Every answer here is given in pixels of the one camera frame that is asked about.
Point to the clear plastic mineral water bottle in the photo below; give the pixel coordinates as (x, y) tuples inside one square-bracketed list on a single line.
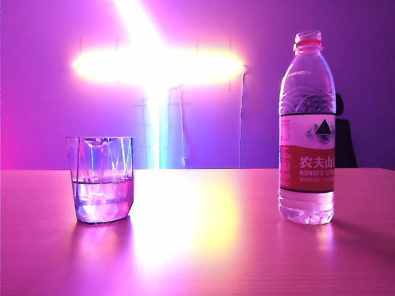
[(307, 160)]

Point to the clear faceted glass mug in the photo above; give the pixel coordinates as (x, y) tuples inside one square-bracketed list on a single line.
[(102, 191)]

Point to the vertical glowing light strip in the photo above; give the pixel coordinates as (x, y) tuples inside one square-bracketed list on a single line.
[(162, 129)]

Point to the horizontal glowing light strip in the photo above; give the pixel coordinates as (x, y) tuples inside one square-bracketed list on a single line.
[(123, 66)]

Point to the diagonal glowing light strip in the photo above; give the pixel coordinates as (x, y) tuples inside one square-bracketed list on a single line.
[(135, 21)]

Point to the black office chair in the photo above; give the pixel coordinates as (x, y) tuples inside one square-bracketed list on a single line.
[(345, 145)]

